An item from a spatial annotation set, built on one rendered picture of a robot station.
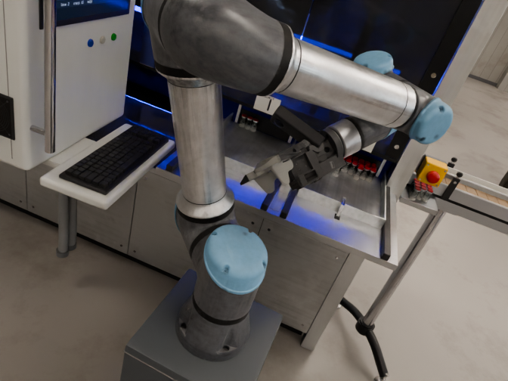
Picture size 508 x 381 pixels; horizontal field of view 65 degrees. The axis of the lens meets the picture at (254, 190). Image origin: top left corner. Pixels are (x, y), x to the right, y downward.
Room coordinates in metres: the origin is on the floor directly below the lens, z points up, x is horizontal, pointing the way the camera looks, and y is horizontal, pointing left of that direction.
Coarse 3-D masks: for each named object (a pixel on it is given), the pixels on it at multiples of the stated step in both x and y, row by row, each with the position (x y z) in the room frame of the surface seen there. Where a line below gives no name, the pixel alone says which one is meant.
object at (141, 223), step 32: (0, 192) 1.46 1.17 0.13; (32, 192) 1.44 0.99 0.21; (128, 192) 1.37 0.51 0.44; (160, 192) 1.35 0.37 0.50; (96, 224) 1.39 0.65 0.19; (128, 224) 1.37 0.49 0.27; (160, 224) 1.35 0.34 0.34; (256, 224) 1.30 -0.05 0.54; (160, 256) 1.35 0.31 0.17; (288, 256) 1.28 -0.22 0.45; (320, 256) 1.26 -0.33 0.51; (288, 288) 1.27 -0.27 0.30; (320, 288) 1.25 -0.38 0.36; (288, 320) 1.26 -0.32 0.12
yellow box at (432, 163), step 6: (426, 156) 1.28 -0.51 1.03; (432, 156) 1.30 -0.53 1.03; (426, 162) 1.24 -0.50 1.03; (432, 162) 1.25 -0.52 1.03; (438, 162) 1.26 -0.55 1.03; (444, 162) 1.28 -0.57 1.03; (420, 168) 1.26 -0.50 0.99; (426, 168) 1.23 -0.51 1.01; (432, 168) 1.23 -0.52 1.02; (438, 168) 1.23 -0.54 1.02; (444, 168) 1.23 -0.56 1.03; (420, 174) 1.23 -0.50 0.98; (426, 174) 1.23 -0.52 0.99; (444, 174) 1.22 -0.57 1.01; (420, 180) 1.23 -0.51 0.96; (426, 180) 1.23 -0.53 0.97
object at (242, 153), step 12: (228, 120) 1.37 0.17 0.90; (228, 132) 1.30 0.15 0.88; (240, 132) 1.33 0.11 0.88; (252, 132) 1.36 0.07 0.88; (228, 144) 1.21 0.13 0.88; (240, 144) 1.24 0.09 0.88; (252, 144) 1.27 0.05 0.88; (264, 144) 1.29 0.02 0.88; (276, 144) 1.33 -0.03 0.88; (288, 144) 1.36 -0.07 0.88; (228, 156) 1.12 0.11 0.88; (240, 156) 1.15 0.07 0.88; (252, 156) 1.18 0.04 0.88; (264, 156) 1.20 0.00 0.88; (228, 168) 1.06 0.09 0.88; (240, 168) 1.05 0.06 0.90; (252, 168) 1.05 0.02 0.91
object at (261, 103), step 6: (258, 96) 1.32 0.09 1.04; (270, 96) 1.31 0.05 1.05; (258, 102) 1.31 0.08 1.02; (264, 102) 1.31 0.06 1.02; (276, 102) 1.31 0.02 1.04; (258, 108) 1.31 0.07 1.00; (264, 108) 1.31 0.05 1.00; (270, 108) 1.31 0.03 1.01; (276, 108) 1.31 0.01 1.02; (270, 114) 1.31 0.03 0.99
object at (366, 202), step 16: (352, 176) 1.27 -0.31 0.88; (384, 176) 1.30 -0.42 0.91; (304, 192) 1.02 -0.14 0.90; (320, 192) 1.09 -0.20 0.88; (336, 192) 1.12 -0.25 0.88; (352, 192) 1.16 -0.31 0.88; (368, 192) 1.19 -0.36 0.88; (384, 192) 1.17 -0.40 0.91; (336, 208) 1.01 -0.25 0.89; (352, 208) 1.01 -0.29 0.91; (368, 208) 1.09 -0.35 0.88; (384, 208) 1.06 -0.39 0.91; (368, 224) 1.00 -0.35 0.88
